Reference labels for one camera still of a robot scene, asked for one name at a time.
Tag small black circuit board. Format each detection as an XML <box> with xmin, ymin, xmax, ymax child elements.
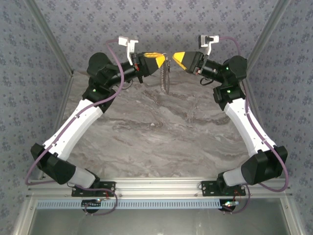
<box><xmin>221</xmin><ymin>200</ymin><xmax>240</xmax><ymax>212</ymax></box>
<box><xmin>81</xmin><ymin>199</ymin><xmax>102</xmax><ymax>213</ymax></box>

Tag grey metal shelf panel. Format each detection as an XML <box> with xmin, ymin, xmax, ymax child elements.
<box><xmin>28</xmin><ymin>209</ymin><xmax>291</xmax><ymax>235</ymax></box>

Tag aluminium corner post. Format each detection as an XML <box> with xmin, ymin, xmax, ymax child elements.
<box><xmin>24</xmin><ymin>0</ymin><xmax>74</xmax><ymax>77</ymax></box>
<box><xmin>241</xmin><ymin>0</ymin><xmax>293</xmax><ymax>77</ymax></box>

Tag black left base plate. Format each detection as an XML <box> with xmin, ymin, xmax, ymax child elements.
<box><xmin>71</xmin><ymin>181</ymin><xmax>116</xmax><ymax>197</ymax></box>

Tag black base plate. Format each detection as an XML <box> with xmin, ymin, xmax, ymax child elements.
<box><xmin>201</xmin><ymin>180</ymin><xmax>246</xmax><ymax>197</ymax></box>
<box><xmin>71</xmin><ymin>181</ymin><xmax>116</xmax><ymax>197</ymax></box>

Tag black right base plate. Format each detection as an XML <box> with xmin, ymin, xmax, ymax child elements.
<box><xmin>201</xmin><ymin>180</ymin><xmax>246</xmax><ymax>197</ymax></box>

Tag aluminium mounting rail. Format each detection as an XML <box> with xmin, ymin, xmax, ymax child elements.
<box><xmin>26</xmin><ymin>178</ymin><xmax>293</xmax><ymax>199</ymax></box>

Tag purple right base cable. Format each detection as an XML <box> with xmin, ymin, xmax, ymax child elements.
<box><xmin>224</xmin><ymin>182</ymin><xmax>251</xmax><ymax>215</ymax></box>

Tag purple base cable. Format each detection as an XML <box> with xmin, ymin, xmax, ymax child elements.
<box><xmin>224</xmin><ymin>182</ymin><xmax>251</xmax><ymax>215</ymax></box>
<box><xmin>67</xmin><ymin>181</ymin><xmax>118</xmax><ymax>216</ymax></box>

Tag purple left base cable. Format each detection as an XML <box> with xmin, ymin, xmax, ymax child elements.
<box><xmin>67</xmin><ymin>181</ymin><xmax>118</xmax><ymax>216</ymax></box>

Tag slotted grey cable duct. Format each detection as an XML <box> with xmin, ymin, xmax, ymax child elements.
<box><xmin>36</xmin><ymin>198</ymin><xmax>233</xmax><ymax>210</ymax></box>

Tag aluminium lower frame bar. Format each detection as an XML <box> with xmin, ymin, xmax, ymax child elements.
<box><xmin>280</xmin><ymin>198</ymin><xmax>306</xmax><ymax>235</ymax></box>
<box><xmin>12</xmin><ymin>198</ymin><xmax>37</xmax><ymax>235</ymax></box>

